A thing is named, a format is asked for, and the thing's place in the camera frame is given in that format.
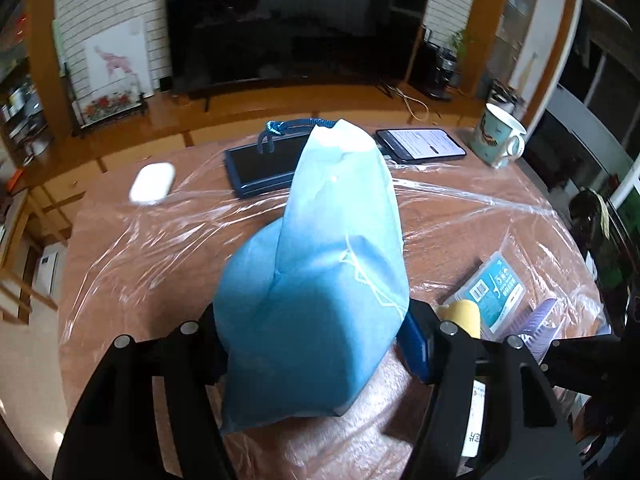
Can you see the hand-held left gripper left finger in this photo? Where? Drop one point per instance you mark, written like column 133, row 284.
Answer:
column 200, row 355

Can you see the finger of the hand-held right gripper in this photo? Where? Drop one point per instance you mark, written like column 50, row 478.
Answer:
column 585, row 360

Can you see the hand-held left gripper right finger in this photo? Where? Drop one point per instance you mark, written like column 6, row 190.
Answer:
column 415, row 350

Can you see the purple comb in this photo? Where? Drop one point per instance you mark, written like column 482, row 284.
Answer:
column 542, row 320

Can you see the light blue fabric bag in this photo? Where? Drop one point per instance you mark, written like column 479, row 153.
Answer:
column 310, row 285

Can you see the yellow foam piece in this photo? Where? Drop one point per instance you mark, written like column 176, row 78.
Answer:
column 465, row 312

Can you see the white paper slip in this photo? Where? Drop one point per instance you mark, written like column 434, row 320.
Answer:
column 477, row 410

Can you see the clear plastic table sheet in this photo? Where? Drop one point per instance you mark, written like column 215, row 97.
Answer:
column 150, row 270

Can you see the blue and white packet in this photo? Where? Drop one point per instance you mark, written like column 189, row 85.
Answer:
column 495, row 290

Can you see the white floor appliance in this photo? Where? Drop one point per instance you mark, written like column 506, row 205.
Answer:
column 50, row 267

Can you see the white rounded box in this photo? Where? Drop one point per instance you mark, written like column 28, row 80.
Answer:
column 152, row 182

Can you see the tablet in blue case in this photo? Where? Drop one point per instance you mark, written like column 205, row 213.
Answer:
column 260, row 165

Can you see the black smartphone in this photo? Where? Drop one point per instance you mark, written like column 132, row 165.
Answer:
column 425, row 144

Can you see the patterned green mug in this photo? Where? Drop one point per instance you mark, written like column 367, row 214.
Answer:
column 492, row 135

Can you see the wooden side table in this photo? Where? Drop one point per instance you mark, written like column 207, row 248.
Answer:
column 17, row 210

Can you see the small orange object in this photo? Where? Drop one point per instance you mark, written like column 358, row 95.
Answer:
column 16, row 176

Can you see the wooden television cabinet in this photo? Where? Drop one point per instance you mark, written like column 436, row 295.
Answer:
column 325, row 102

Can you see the floral glass panel on stand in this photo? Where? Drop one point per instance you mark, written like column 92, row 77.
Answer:
column 107, row 105

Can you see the black and white gadget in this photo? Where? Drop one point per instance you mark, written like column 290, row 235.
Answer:
column 502, row 95

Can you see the black coffee machine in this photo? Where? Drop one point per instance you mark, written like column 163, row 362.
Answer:
column 432, row 70

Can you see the giraffe picture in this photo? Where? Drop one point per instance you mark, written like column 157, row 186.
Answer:
column 117, row 60

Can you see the small green houseplant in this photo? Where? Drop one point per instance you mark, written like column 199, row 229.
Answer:
column 460, row 40

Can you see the black flat television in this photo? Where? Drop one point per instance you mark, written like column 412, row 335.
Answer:
column 300, row 20

